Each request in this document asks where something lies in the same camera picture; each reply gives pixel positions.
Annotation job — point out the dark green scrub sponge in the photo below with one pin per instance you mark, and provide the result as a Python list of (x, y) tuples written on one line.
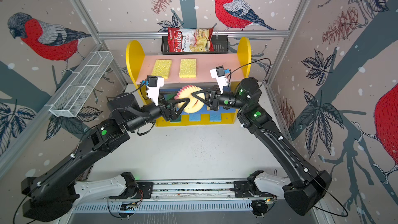
[(178, 120)]

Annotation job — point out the yellow smiley face sponge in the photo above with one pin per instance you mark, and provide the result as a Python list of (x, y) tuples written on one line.
[(194, 104)]

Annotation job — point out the light blue sponge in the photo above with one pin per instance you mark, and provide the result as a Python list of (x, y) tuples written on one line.
[(195, 117), (215, 117)]

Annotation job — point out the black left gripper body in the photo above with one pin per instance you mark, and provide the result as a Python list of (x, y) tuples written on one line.
[(155, 112)]

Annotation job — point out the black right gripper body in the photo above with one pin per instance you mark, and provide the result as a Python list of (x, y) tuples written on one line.
[(230, 102)]

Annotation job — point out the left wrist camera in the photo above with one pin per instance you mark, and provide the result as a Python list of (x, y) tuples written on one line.
[(153, 85)]

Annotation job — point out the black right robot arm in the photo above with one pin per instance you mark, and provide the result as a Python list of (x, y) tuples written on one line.
[(307, 185)]

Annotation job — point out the white mesh wall basket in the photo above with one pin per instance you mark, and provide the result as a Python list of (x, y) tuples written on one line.
[(83, 83)]

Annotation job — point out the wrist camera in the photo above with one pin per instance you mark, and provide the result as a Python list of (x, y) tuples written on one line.
[(153, 85), (219, 74)]

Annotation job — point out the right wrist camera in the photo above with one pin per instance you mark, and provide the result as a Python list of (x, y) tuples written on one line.
[(219, 74)]

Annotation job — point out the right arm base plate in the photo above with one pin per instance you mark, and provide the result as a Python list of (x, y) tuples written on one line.
[(246, 189)]

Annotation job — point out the yellow sponge front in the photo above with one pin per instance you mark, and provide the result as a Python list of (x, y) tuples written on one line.
[(188, 68)]

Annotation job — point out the red cassava chips bag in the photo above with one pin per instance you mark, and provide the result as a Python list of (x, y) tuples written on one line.
[(182, 40)]

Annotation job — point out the aluminium front rail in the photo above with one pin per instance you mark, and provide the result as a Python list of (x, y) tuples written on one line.
[(178, 190)]

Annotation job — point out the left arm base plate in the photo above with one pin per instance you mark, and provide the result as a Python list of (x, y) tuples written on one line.
[(143, 190)]

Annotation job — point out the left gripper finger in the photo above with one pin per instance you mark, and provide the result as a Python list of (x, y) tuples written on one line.
[(165, 98), (176, 107)]

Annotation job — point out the yellow shelf unit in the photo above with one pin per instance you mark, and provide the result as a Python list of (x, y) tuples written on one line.
[(139, 66)]

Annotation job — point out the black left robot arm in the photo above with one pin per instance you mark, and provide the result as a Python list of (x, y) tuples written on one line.
[(53, 194)]

